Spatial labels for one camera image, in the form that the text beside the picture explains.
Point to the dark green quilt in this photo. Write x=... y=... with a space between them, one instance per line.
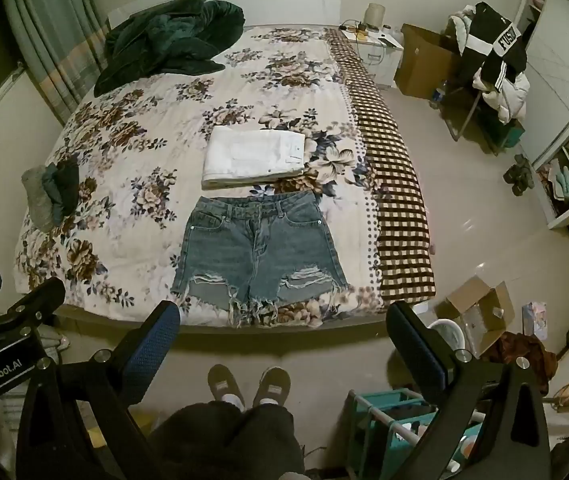
x=164 y=40

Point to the black and white jacket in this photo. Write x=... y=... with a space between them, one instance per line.
x=499 y=45

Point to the teal cloth in wardrobe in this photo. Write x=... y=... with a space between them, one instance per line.
x=567 y=180

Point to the bed with white headboard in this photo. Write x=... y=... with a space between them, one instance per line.
x=164 y=125

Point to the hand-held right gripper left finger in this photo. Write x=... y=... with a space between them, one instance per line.
x=157 y=342

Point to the large brown cardboard box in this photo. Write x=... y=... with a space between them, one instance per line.
x=424 y=62

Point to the cream paper roll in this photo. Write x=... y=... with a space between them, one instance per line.
x=376 y=15

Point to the white puffer jacket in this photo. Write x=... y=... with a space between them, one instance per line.
x=507 y=97

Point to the folded white pants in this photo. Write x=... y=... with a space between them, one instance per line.
x=252 y=155

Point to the floral bed sheet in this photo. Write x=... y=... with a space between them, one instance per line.
x=144 y=130

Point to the pair of dark slippers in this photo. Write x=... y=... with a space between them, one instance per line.
x=518 y=175

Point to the green striped curtain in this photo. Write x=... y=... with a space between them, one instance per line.
x=49 y=45

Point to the person's grey slipper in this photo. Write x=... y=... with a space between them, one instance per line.
x=225 y=385
x=272 y=385

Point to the white nightstand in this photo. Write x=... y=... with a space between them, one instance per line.
x=382 y=55

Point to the brown crumpled cloth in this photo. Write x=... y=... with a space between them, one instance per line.
x=524 y=360

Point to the white wardrobe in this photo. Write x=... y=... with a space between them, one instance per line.
x=564 y=100

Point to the teal storage rack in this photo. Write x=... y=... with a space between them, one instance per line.
x=394 y=435

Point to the small open cardboard box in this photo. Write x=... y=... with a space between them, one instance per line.
x=474 y=317

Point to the plastic water bottle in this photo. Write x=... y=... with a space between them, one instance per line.
x=438 y=95

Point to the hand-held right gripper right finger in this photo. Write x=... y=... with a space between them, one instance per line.
x=414 y=347

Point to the person's dark trousers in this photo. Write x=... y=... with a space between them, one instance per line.
x=224 y=442

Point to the blue denim shorts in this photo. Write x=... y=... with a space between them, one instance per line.
x=259 y=250

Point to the white plastic basin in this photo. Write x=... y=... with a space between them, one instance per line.
x=447 y=332

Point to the metal frame chair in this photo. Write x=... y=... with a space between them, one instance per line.
x=469 y=110

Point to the brown checked blanket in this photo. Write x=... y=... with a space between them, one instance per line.
x=389 y=170

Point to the pink printed box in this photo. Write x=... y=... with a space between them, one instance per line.
x=534 y=317

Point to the grey and green clothes pile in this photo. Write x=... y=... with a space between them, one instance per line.
x=52 y=190

